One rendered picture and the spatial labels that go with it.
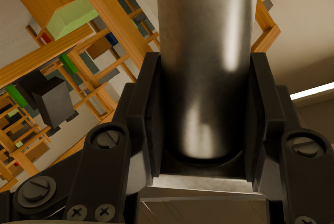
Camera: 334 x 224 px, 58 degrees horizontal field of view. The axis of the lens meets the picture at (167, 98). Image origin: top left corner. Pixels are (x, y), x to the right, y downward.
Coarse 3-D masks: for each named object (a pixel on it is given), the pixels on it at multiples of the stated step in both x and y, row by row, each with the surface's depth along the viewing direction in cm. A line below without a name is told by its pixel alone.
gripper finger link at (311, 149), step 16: (304, 128) 8; (288, 144) 8; (304, 144) 8; (320, 144) 8; (288, 160) 7; (304, 160) 7; (320, 160) 7; (288, 176) 7; (304, 176) 7; (320, 176) 7; (288, 192) 7; (304, 192) 7; (320, 192) 6; (272, 208) 9; (288, 208) 6; (304, 208) 6; (320, 208) 6
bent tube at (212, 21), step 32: (160, 0) 9; (192, 0) 8; (224, 0) 8; (256, 0) 9; (160, 32) 9; (192, 32) 8; (224, 32) 8; (192, 64) 9; (224, 64) 9; (192, 96) 10; (224, 96) 10; (192, 128) 10; (224, 128) 10; (192, 160) 11; (224, 160) 11; (256, 192) 11
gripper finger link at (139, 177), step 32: (160, 64) 11; (128, 96) 11; (160, 96) 10; (128, 128) 9; (160, 128) 11; (64, 160) 8; (160, 160) 11; (32, 192) 7; (64, 192) 8; (128, 192) 9
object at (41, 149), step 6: (24, 132) 995; (24, 138) 990; (30, 138) 1001; (30, 144) 996; (42, 144) 1020; (0, 150) 938; (24, 150) 980; (36, 150) 1003; (42, 150) 1014; (48, 150) 1026; (30, 156) 987; (36, 156) 998; (6, 162) 940; (18, 168) 956; (12, 174) 941; (18, 174) 951
